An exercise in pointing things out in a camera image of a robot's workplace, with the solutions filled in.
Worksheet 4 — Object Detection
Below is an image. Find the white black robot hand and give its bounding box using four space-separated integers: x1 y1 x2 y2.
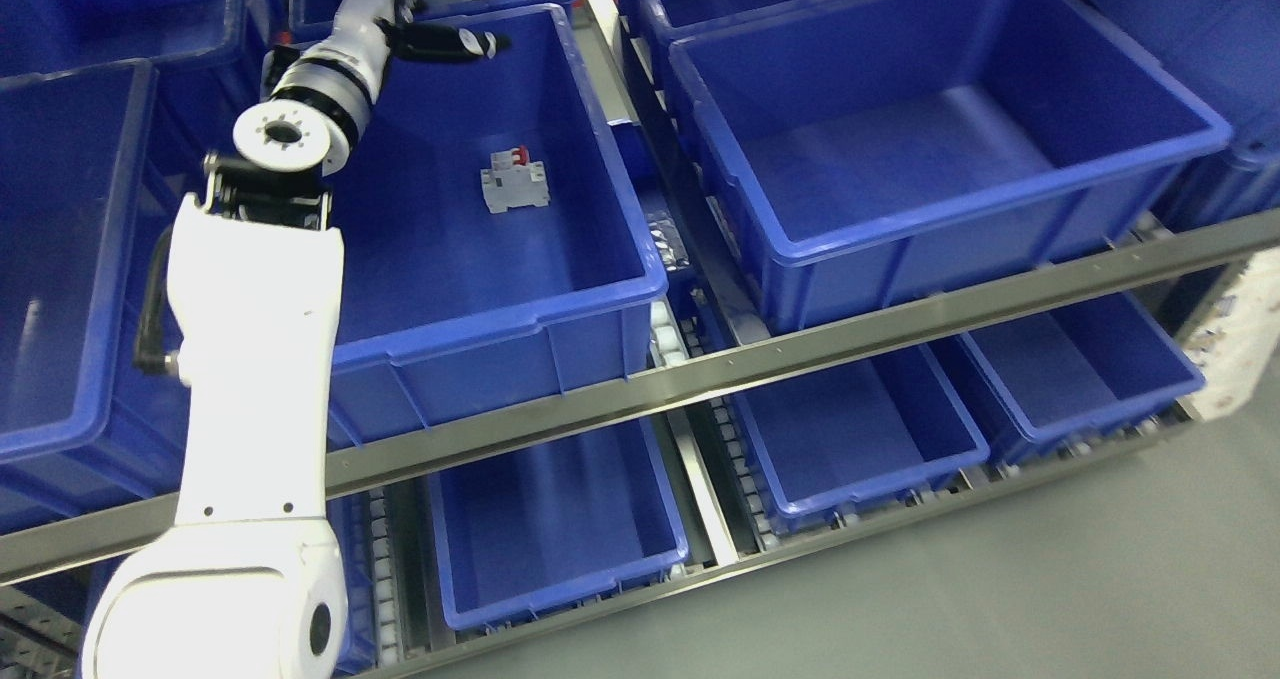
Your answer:
308 0 513 78

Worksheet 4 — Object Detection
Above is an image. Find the grey red circuit breaker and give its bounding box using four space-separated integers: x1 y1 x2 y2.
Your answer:
480 145 550 214

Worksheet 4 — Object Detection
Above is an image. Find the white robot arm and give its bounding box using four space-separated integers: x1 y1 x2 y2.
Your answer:
79 29 390 678

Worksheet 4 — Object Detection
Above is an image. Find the blue bin with breaker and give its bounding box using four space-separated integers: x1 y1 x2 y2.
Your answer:
326 3 668 450

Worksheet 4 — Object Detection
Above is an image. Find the steel shelf rack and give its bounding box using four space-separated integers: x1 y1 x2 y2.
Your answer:
0 0 1280 679

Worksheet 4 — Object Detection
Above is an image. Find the blue bin top left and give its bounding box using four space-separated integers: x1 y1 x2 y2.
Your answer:
1 0 287 77

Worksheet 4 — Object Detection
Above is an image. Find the blue bin far left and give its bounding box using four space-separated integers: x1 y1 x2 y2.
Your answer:
0 59 201 536

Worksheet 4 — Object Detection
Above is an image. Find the large blue bin right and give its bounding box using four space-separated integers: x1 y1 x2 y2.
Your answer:
668 0 1233 334

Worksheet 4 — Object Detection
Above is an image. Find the lower blue bin left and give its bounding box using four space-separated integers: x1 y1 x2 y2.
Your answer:
421 419 689 632

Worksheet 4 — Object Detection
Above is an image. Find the lower blue bin middle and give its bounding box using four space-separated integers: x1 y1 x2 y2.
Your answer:
730 345 989 536

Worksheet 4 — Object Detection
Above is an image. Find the lower blue bin right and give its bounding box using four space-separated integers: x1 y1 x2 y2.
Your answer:
931 292 1206 465

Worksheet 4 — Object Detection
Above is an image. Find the white labelled sign panel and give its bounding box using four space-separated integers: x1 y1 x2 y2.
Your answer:
1175 249 1279 421

